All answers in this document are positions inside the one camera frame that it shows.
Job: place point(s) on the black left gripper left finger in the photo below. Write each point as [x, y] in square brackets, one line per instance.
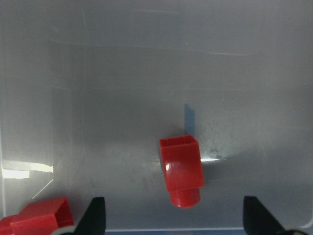
[93, 221]

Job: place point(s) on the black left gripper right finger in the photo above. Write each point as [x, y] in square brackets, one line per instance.
[257, 220]

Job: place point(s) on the red block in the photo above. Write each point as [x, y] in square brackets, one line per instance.
[41, 218]
[182, 169]

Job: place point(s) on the clear plastic storage box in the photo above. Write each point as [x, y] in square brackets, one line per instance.
[89, 87]

